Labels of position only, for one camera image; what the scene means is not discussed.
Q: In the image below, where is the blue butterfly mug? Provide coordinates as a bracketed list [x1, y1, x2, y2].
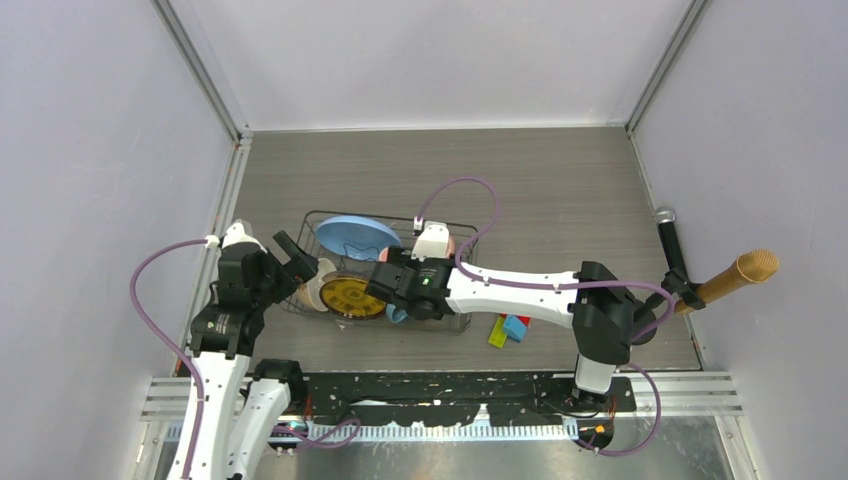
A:
[385, 304, 409, 324]

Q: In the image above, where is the patterned pink mug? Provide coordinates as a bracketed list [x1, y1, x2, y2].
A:
[445, 236, 456, 258]

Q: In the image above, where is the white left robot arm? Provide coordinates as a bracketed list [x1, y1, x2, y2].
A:
[168, 223, 318, 479]

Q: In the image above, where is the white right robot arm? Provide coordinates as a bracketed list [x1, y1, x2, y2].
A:
[365, 258, 639, 411]

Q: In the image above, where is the floral ceramic bowl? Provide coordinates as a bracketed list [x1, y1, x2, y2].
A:
[296, 258, 336, 312]

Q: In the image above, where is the yellow patterned plate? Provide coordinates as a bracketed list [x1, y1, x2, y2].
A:
[319, 272, 388, 320]

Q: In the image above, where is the light blue plate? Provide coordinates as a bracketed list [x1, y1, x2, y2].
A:
[314, 215, 401, 262]

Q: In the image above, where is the yellow-green toy block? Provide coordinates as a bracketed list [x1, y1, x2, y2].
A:
[488, 315, 508, 349]

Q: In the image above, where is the blue toy block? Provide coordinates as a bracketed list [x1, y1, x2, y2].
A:
[502, 315, 530, 343]

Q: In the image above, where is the red toy block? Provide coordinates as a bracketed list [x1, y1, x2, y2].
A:
[503, 315, 531, 329]

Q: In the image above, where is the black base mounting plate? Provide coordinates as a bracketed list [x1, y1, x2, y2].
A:
[284, 371, 636, 427]

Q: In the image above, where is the black microphone stand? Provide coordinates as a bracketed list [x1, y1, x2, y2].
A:
[631, 268, 706, 345]

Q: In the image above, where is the black silver microphone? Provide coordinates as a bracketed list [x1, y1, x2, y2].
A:
[653, 207, 688, 277]

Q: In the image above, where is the gold microphone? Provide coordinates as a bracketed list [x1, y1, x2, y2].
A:
[674, 249, 780, 315]

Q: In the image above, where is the black wire dish rack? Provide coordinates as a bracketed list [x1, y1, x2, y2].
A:
[278, 210, 480, 334]

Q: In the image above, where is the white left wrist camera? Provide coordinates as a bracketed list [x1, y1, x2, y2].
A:
[203, 219, 267, 252]

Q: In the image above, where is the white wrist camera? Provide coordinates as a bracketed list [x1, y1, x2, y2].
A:
[411, 220, 451, 261]
[203, 219, 267, 252]

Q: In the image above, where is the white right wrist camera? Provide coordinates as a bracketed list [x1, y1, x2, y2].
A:
[411, 220, 451, 261]

